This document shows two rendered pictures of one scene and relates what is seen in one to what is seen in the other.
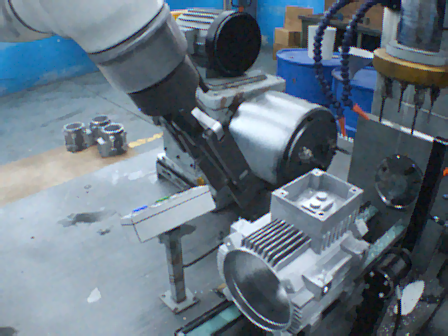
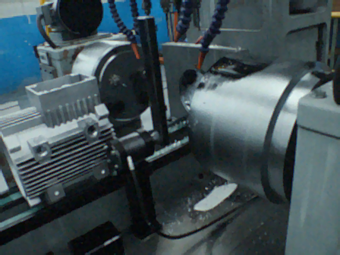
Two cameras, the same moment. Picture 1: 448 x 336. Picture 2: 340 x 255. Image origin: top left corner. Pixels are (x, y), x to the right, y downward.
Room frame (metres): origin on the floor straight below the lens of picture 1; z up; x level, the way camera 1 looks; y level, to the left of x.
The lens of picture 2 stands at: (-0.07, -0.42, 1.28)
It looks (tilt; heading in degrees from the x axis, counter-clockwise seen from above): 24 degrees down; 5
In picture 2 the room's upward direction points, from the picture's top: 7 degrees counter-clockwise
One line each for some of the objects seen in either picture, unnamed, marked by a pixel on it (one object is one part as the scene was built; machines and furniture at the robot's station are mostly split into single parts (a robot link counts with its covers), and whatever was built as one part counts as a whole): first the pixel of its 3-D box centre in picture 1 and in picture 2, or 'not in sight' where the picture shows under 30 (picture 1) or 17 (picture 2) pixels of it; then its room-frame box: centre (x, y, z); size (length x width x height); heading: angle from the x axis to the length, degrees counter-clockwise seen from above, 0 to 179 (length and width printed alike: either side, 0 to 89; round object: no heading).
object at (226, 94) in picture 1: (215, 127); (85, 81); (1.12, 0.02, 0.99); 0.35 x 0.31 x 0.37; 40
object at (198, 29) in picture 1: (199, 76); (65, 42); (1.13, 0.07, 1.16); 0.33 x 0.26 x 0.42; 40
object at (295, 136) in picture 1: (270, 136); (108, 77); (0.93, -0.14, 1.04); 0.37 x 0.25 x 0.25; 40
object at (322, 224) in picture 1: (316, 209); (64, 99); (0.49, -0.16, 1.11); 0.12 x 0.11 x 0.07; 131
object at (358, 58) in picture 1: (355, 69); not in sight; (2.21, -0.85, 0.93); 0.25 x 0.24 x 0.25; 131
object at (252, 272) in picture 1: (294, 262); (57, 146); (0.46, -0.13, 1.02); 0.20 x 0.19 x 0.19; 131
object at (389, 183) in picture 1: (397, 183); (196, 93); (0.72, -0.43, 1.02); 0.15 x 0.02 x 0.15; 40
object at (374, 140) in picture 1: (403, 189); (213, 102); (0.76, -0.48, 0.97); 0.30 x 0.11 x 0.34; 40
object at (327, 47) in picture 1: (319, 42); not in sight; (2.81, -0.76, 0.99); 0.24 x 0.22 x 0.24; 41
